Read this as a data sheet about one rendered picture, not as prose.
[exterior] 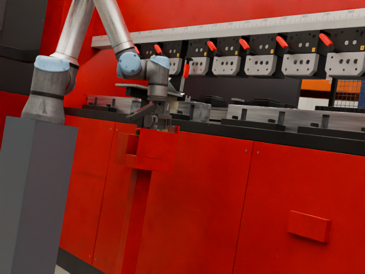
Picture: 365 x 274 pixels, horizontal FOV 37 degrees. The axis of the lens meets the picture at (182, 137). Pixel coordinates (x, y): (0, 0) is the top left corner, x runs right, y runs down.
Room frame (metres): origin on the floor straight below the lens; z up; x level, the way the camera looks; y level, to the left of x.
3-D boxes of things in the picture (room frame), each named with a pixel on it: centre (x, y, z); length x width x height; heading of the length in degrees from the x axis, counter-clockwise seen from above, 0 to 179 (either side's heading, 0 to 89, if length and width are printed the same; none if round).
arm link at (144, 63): (2.03, 0.23, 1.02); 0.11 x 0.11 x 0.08; 2
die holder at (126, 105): (3.06, 0.41, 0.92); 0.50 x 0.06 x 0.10; 38
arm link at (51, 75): (1.92, 0.49, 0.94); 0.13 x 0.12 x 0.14; 2
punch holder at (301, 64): (2.02, -0.41, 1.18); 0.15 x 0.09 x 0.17; 38
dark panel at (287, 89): (3.13, -0.18, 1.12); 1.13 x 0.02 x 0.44; 38
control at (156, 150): (2.11, 0.13, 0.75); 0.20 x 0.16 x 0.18; 30
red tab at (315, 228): (1.73, -0.44, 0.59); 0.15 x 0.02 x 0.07; 38
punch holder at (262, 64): (2.18, -0.28, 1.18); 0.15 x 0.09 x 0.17; 38
